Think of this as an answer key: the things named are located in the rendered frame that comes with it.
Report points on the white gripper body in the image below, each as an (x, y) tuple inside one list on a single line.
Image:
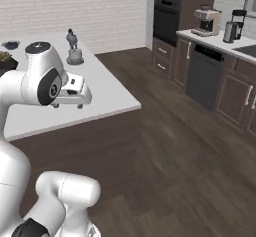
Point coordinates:
[(80, 96)]

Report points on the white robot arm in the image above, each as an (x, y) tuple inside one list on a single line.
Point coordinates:
[(20, 167)]

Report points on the grey-blue figurine on round stand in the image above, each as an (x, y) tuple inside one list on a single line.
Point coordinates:
[(74, 52)]

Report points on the dark blue flat object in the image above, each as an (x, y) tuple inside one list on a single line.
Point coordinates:
[(11, 45)]

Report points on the black built-in oven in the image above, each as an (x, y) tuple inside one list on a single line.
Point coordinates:
[(166, 17)]

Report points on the dark grey dishwasher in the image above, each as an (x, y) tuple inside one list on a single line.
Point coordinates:
[(204, 77)]

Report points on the brown tall oven cabinet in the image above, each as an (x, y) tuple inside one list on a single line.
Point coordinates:
[(191, 4)]

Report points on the beige espresso machine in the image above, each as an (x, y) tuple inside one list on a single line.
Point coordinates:
[(207, 21)]

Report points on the brown base cupboard run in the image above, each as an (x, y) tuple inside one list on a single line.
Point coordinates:
[(233, 97)]

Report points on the dark sink basin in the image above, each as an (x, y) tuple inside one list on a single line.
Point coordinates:
[(247, 50)]

